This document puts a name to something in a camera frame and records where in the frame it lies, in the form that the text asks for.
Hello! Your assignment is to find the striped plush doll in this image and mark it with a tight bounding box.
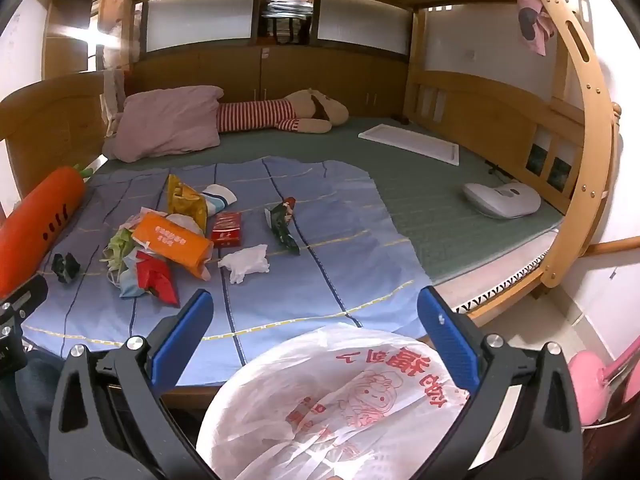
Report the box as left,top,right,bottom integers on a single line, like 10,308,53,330
216,88,350,135

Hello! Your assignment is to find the black cable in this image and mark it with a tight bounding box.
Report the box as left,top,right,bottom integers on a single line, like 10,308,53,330
487,162,521,183

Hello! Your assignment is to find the yellow snack bag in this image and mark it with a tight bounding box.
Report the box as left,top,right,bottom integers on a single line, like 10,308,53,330
166,174,208,236

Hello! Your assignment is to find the blue striped sheet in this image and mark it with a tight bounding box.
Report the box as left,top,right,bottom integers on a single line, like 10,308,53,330
22,156,431,388

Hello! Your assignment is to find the green and white wrapper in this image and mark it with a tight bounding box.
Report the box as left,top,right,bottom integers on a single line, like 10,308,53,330
101,230,138,263

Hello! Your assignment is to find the green bed mat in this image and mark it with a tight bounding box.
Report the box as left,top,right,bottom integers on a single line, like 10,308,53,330
85,116,566,286

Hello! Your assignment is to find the hanging towel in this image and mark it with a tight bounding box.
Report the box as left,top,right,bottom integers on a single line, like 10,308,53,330
102,67,126,136

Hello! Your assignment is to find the small black wrapper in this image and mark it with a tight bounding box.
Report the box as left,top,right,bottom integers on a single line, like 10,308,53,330
51,252,82,285

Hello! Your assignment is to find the orange tissue pack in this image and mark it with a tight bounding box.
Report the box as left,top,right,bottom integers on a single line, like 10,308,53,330
131,211,215,280

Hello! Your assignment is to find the pink paper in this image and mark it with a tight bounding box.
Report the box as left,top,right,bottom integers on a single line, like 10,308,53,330
124,206,168,231

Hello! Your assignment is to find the pink pillow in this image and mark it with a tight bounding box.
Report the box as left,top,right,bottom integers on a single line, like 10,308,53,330
102,85,225,163

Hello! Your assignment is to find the pink round stand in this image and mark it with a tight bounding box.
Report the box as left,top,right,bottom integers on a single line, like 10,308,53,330
567,335,640,421

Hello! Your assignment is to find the red wrapper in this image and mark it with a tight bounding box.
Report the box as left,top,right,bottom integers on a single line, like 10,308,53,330
135,252,181,308

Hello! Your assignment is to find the white cable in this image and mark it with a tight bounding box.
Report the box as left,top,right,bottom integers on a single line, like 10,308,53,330
582,412,631,431

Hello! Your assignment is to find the white tissue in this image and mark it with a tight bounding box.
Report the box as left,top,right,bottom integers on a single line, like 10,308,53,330
218,244,271,285

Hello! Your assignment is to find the green wafer wrapper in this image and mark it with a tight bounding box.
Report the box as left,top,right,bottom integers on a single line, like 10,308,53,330
264,196,301,256

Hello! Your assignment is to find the white flat board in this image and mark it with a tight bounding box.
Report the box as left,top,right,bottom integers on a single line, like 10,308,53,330
358,121,460,167

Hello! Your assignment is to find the cluttered shelf niche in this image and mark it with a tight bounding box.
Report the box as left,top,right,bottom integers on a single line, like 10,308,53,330
257,0,316,46

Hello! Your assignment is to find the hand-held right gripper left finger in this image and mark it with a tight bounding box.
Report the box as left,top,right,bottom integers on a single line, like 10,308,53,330
48,289,216,480

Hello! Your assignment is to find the white and blue paper cup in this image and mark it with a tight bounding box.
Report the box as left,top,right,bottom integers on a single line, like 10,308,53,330
200,185,238,218

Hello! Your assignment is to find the blue face mask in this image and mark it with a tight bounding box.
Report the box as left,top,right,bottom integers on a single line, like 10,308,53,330
117,255,151,300

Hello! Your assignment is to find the orange carrot plush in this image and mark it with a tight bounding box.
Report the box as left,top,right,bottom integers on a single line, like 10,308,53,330
0,162,93,301

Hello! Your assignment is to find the large white tissue clump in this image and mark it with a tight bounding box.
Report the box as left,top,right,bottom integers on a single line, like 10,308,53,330
167,212,206,238

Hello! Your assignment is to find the frosted glass panel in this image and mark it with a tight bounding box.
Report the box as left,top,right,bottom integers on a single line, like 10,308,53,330
145,0,253,53
320,0,413,56

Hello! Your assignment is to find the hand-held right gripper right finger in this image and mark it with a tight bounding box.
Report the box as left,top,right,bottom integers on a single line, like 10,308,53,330
416,285,585,480

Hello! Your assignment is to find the white bin with plastic bag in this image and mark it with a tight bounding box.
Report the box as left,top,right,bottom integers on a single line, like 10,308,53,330
196,322,481,480

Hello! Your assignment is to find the red cardboard box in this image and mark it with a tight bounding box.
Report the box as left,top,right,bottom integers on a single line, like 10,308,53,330
210,211,242,248

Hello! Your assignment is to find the curved wooden ladder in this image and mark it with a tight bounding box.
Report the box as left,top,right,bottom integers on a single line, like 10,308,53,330
522,0,623,288

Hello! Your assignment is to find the wooden bunk bed frame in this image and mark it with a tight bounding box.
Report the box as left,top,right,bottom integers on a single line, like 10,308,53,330
0,0,623,321

